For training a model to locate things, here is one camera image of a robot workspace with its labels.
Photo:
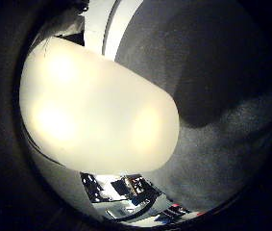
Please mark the translucent white plastic cup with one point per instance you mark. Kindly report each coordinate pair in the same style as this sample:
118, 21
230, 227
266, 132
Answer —
100, 112

